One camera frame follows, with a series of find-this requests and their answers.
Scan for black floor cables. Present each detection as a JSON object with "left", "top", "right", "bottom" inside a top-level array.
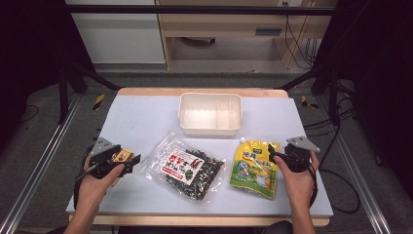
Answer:
[{"left": 302, "top": 97, "right": 362, "bottom": 215}]

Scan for yellow spout pouch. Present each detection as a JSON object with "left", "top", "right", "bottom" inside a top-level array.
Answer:
[{"left": 229, "top": 136, "right": 282, "bottom": 200}]

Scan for white table mat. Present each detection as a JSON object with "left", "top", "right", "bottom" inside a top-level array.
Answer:
[{"left": 65, "top": 94, "right": 334, "bottom": 217}]

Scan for person's left hand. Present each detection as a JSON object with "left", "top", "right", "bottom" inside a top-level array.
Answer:
[{"left": 77, "top": 157, "right": 127, "bottom": 210}]

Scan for wooden table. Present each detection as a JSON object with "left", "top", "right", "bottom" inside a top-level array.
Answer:
[{"left": 67, "top": 87, "right": 331, "bottom": 228}]

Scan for aluminium floor rail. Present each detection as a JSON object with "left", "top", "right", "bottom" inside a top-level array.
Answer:
[
  {"left": 0, "top": 93, "right": 83, "bottom": 234},
  {"left": 315, "top": 96, "right": 393, "bottom": 234}
]

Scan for clear packet of dark seaweed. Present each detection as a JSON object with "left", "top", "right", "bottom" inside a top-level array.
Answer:
[{"left": 140, "top": 131, "right": 227, "bottom": 205}]

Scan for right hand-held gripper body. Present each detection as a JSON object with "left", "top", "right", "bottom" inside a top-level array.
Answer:
[{"left": 283, "top": 136, "right": 321, "bottom": 174}]

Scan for black curtain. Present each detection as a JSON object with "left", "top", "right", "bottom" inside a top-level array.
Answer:
[
  {"left": 0, "top": 0, "right": 95, "bottom": 155},
  {"left": 314, "top": 0, "right": 413, "bottom": 199}
]

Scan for wooden desk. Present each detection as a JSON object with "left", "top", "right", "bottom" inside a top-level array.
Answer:
[{"left": 155, "top": 0, "right": 339, "bottom": 70}]

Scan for small yellow orange packet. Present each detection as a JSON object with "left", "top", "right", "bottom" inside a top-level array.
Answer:
[{"left": 111, "top": 148, "right": 135, "bottom": 188}]

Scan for black horizontal bar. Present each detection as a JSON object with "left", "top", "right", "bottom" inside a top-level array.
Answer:
[{"left": 63, "top": 4, "right": 337, "bottom": 17}]

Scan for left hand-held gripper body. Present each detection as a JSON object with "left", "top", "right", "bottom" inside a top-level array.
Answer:
[{"left": 87, "top": 136, "right": 129, "bottom": 179}]

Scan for hanging black cables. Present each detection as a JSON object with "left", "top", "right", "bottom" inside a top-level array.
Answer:
[{"left": 282, "top": 1, "right": 319, "bottom": 70}]

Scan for yellow black tape strip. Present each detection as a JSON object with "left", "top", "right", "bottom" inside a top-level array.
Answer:
[
  {"left": 300, "top": 95, "right": 319, "bottom": 110},
  {"left": 93, "top": 94, "right": 106, "bottom": 111}
]

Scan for black metal stand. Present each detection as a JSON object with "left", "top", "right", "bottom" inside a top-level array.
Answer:
[
  {"left": 278, "top": 61, "right": 343, "bottom": 127},
  {"left": 57, "top": 61, "right": 122, "bottom": 125}
]

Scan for person's right hand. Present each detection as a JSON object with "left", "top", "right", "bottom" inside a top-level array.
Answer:
[{"left": 274, "top": 151, "right": 321, "bottom": 208}]

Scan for person's dark clothed leg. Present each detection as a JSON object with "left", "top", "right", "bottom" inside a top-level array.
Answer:
[{"left": 258, "top": 220, "right": 294, "bottom": 234}]

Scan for right hand-held gripper cable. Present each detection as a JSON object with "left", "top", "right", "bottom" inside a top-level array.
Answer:
[{"left": 308, "top": 160, "right": 320, "bottom": 210}]

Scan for white plastic box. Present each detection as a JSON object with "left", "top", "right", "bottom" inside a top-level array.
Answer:
[{"left": 177, "top": 92, "right": 244, "bottom": 137}]

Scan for white cabinet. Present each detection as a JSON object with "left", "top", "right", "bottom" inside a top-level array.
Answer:
[{"left": 64, "top": 0, "right": 167, "bottom": 65}]

